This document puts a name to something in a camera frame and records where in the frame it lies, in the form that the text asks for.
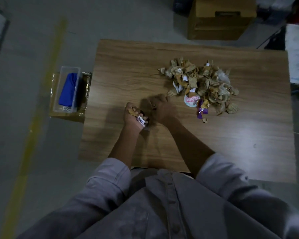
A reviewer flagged light denim shirt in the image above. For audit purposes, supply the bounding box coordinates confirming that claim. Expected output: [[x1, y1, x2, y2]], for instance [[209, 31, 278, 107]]
[[17, 153, 299, 239]]

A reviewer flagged clear plastic box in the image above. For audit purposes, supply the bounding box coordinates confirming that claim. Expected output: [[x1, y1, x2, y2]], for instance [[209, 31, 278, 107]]
[[52, 66, 81, 114]]

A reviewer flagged blue cloth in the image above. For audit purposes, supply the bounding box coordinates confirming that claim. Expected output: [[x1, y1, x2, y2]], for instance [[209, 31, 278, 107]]
[[58, 73, 79, 107]]

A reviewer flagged person's left forearm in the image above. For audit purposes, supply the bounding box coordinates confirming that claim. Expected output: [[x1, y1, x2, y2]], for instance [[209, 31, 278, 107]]
[[107, 126, 143, 169]]

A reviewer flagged person's left hand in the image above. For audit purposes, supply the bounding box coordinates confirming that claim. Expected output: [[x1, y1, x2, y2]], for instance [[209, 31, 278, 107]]
[[123, 102, 149, 133]]

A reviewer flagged wooden table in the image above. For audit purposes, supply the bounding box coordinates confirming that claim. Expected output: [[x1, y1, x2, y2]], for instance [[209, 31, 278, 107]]
[[79, 39, 297, 185]]

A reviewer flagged black box with white label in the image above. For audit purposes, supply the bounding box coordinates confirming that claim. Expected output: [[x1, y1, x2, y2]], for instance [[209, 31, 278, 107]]
[[264, 23, 299, 87]]

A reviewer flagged person's right hand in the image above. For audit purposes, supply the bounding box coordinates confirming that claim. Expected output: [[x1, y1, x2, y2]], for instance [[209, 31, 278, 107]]
[[146, 94, 179, 128]]

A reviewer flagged brown cardboard box with handle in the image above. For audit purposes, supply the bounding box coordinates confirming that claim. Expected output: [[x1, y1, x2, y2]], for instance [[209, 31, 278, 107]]
[[188, 0, 257, 41]]

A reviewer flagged round white foil lid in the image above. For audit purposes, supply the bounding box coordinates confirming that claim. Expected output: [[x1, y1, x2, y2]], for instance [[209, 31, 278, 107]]
[[184, 94, 199, 108]]

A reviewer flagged taped brown cardboard box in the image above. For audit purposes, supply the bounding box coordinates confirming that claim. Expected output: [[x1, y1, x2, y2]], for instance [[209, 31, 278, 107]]
[[49, 71, 93, 119]]

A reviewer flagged person's right forearm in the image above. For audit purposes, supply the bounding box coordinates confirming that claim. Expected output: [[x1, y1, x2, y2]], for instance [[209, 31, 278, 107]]
[[164, 119, 217, 178]]

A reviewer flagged dark blue small box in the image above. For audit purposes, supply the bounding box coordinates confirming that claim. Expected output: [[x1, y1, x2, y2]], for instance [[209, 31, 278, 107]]
[[173, 0, 194, 13]]

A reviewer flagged pile of cardboard paper scraps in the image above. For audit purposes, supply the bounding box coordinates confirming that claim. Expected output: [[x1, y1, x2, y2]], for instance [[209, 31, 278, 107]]
[[126, 57, 240, 128]]

